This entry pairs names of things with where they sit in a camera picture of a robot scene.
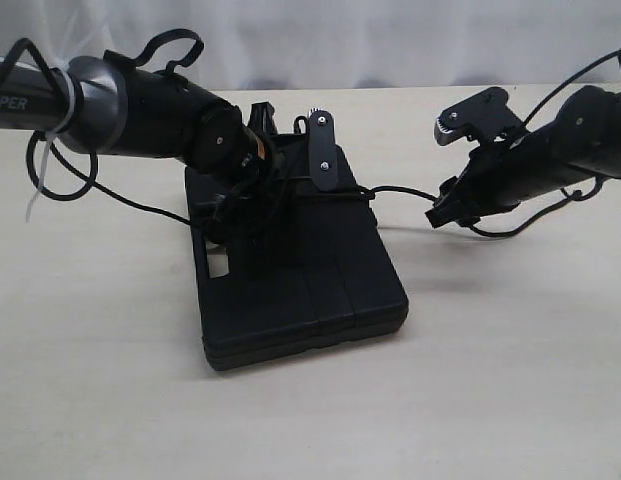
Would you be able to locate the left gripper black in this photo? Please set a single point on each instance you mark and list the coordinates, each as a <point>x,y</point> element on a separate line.
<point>246,191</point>

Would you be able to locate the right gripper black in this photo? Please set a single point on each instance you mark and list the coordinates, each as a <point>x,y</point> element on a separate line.
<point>495,180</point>

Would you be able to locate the black plastic carrying case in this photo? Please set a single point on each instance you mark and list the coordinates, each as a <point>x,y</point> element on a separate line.
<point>327,279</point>

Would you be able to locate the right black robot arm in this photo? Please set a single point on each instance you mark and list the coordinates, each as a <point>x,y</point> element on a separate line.
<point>582,142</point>

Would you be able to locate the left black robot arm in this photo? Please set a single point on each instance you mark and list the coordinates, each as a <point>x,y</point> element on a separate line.
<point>112,106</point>

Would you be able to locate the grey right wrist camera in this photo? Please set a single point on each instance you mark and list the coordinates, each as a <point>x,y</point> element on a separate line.
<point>482,117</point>

